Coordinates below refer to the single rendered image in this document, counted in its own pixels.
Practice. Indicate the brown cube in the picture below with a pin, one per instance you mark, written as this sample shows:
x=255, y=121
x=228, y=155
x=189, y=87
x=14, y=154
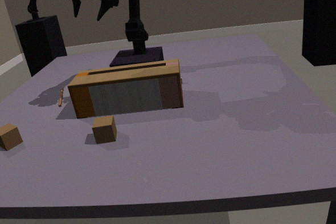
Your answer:
x=9, y=136
x=104, y=129

